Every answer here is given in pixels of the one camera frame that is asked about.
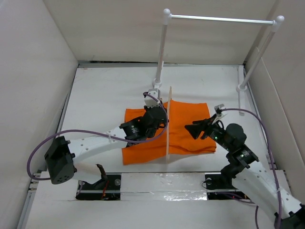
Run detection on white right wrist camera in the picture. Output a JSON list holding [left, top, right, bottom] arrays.
[[213, 104, 227, 124]]

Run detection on white foam front panel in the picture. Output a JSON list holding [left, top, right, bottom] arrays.
[[25, 182, 274, 229]]

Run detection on white clothes rack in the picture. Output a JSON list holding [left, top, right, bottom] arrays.
[[152, 8, 285, 116]]

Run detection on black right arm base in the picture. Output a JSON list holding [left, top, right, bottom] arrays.
[[202, 173, 251, 202]]

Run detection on wooden clothes hanger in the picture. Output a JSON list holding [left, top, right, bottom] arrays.
[[165, 86, 172, 164]]

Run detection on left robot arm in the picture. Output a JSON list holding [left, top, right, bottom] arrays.
[[44, 106, 168, 189]]

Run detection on orange trousers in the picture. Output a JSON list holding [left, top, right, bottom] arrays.
[[122, 100, 216, 165]]

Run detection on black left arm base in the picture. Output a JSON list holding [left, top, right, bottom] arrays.
[[76, 164, 122, 201]]

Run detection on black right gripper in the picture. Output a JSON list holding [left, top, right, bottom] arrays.
[[184, 114, 232, 151]]

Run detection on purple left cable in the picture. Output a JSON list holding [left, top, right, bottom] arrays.
[[26, 93, 169, 181]]

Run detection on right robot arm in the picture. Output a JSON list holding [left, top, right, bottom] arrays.
[[185, 115, 305, 229]]

